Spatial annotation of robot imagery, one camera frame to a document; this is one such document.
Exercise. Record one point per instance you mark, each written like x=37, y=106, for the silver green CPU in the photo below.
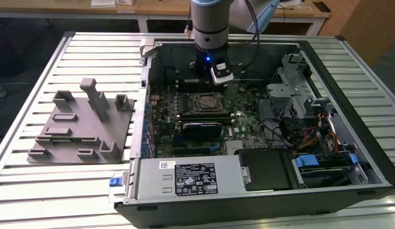
x=209, y=102

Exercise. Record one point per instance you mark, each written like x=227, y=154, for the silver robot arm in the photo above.
x=210, y=23

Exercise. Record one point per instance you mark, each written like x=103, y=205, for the CPU socket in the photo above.
x=207, y=110

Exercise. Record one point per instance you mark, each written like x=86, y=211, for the black RAM slot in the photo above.
x=187, y=85
x=206, y=121
x=187, y=81
x=206, y=116

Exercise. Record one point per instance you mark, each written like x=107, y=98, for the green motherboard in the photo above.
x=249, y=108

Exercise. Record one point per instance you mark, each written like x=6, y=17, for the blue slot clip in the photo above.
x=142, y=153
x=146, y=121
x=145, y=138
x=147, y=105

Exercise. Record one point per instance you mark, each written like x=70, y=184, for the silver metal drive cage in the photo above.
x=282, y=91

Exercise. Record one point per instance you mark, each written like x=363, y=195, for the black graphics card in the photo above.
x=201, y=131

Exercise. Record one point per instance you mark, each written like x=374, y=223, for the silver chipset heatsink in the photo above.
x=235, y=145

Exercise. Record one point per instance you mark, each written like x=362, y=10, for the small white box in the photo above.
x=126, y=2

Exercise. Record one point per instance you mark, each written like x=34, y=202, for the black expansion slot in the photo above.
x=191, y=151

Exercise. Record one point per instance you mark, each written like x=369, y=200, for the white paper box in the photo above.
x=103, y=3

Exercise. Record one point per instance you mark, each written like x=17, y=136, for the grey parts rack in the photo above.
x=89, y=124

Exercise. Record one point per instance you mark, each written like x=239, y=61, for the black plastic shroud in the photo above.
x=267, y=169

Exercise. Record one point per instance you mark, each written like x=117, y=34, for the silver power supply unit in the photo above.
x=146, y=176

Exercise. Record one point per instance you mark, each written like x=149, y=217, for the wooden desk white legs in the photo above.
x=58, y=9

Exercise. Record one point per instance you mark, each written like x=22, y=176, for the hard disk blue carrier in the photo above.
x=307, y=161

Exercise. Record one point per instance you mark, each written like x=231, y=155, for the green RAM stick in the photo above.
x=67, y=140

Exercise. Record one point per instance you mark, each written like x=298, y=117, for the wooden cabinet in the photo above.
x=370, y=23

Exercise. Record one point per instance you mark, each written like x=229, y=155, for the blue plastic case latch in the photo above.
x=115, y=181

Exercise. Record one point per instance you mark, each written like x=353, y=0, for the black silver PC case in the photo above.
x=217, y=210

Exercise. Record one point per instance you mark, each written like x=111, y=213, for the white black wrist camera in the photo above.
x=222, y=75

